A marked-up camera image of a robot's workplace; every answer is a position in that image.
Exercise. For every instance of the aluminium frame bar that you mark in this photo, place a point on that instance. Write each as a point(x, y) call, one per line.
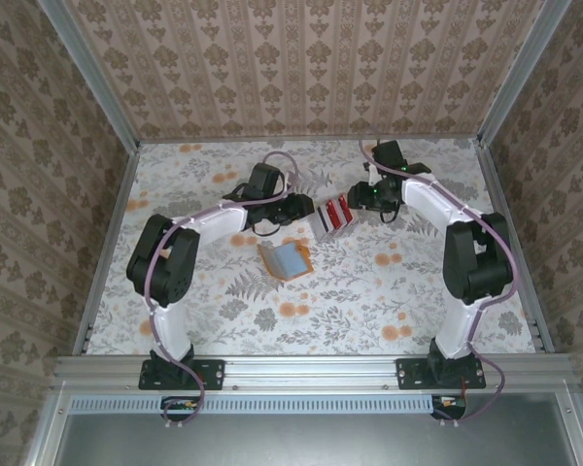
point(575, 427)
point(44, 432)

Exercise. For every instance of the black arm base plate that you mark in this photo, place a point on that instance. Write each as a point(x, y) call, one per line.
point(214, 374)
point(408, 374)

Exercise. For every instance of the grey metal panel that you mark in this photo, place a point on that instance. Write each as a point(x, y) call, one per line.
point(311, 442)

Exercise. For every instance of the red and silver card stack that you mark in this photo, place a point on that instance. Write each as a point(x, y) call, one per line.
point(323, 233)

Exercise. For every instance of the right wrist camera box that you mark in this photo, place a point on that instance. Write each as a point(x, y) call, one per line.
point(387, 155)

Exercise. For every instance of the red credit card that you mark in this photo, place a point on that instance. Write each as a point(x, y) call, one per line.
point(332, 214)
point(343, 209)

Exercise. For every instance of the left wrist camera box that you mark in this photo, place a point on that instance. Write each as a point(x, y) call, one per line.
point(266, 179)

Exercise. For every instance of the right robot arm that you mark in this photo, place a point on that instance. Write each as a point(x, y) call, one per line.
point(471, 262)

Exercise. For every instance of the aluminium frame post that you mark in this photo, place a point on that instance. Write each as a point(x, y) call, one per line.
point(91, 73)
point(522, 73)

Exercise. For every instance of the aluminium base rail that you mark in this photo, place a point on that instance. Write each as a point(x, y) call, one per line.
point(311, 371)

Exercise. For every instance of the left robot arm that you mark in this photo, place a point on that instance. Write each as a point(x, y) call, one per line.
point(167, 272)

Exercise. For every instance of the orange card holder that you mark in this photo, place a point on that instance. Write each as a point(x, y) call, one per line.
point(291, 259)

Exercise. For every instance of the aluminium side rail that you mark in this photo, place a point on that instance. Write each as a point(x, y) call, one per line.
point(515, 233)
point(109, 242)

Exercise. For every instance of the dark navy credit card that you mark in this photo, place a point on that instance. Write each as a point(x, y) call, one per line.
point(323, 219)

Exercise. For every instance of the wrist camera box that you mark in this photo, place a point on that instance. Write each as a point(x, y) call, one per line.
point(387, 155)
point(266, 179)

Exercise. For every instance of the aluminium end rail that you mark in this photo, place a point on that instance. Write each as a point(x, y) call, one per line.
point(311, 138)

